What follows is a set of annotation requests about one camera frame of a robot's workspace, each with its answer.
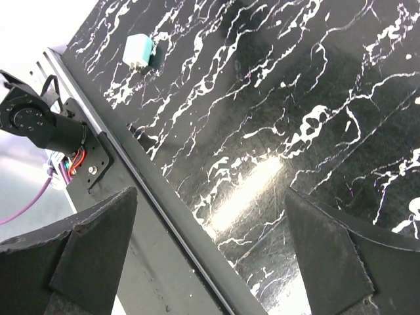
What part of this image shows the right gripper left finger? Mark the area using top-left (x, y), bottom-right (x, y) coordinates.
top-left (1, 187), bottom-right (137, 314)

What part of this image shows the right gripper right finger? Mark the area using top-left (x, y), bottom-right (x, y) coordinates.
top-left (285, 188), bottom-right (419, 314)

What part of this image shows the mint plug adapter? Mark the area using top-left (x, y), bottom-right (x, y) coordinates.
top-left (122, 33), bottom-right (154, 72)

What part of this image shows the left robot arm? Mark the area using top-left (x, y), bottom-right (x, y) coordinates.
top-left (1, 70), bottom-right (88, 155)

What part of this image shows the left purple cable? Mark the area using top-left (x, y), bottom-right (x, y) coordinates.
top-left (0, 163), bottom-right (55, 226)

